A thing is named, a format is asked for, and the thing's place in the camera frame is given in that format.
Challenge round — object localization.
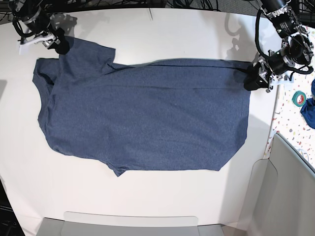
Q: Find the blue cloth on side surface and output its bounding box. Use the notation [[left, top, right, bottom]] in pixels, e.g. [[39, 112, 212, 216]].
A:
[[300, 80, 315, 129]]

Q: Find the green tape roll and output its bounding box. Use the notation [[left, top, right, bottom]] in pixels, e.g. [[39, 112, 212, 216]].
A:
[[292, 91, 307, 107]]

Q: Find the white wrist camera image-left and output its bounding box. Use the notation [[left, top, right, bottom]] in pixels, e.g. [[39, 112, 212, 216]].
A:
[[17, 42, 32, 55]]

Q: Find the grey chair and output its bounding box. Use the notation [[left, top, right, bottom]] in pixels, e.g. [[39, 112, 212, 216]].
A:
[[245, 134, 315, 236], [37, 211, 223, 236]]

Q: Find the terrazzo patterned side surface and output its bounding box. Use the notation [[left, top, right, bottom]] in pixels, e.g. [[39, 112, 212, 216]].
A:
[[262, 20, 315, 170]]

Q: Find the grey chair right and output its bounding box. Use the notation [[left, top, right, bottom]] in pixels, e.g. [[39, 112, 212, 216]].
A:
[[245, 134, 315, 236]]

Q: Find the grey chair bottom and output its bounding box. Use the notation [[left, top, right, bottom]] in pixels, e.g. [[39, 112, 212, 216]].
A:
[[37, 211, 223, 236]]

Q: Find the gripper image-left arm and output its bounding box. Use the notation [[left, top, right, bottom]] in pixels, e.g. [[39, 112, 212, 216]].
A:
[[17, 22, 70, 55]]

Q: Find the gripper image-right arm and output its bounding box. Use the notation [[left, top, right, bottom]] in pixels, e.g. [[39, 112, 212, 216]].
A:
[[244, 50, 295, 92]]

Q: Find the dark blue t-shirt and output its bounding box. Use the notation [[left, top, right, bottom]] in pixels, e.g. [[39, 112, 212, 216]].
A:
[[33, 37, 251, 176]]

